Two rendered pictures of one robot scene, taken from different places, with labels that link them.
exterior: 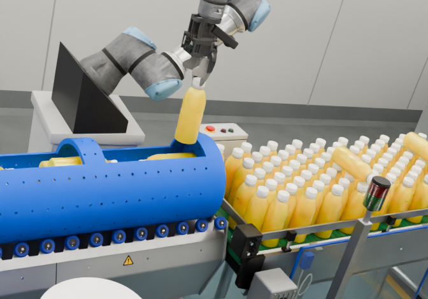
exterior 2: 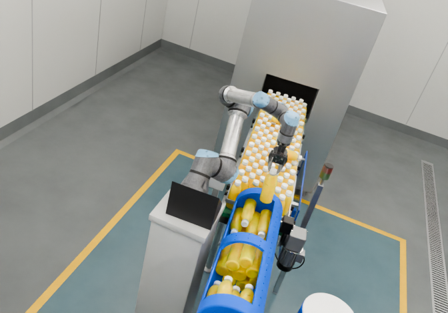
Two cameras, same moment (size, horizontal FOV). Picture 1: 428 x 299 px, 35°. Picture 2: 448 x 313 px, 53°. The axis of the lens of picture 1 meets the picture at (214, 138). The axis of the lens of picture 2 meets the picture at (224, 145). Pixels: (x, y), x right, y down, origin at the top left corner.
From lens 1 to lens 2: 1.99 m
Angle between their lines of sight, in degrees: 41
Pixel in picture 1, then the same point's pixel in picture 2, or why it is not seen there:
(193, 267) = not seen: hidden behind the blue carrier
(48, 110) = (178, 223)
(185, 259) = not seen: hidden behind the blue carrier
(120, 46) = (207, 166)
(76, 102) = (211, 214)
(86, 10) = not seen: outside the picture
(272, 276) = (296, 232)
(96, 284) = (311, 302)
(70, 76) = (197, 200)
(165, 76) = (234, 169)
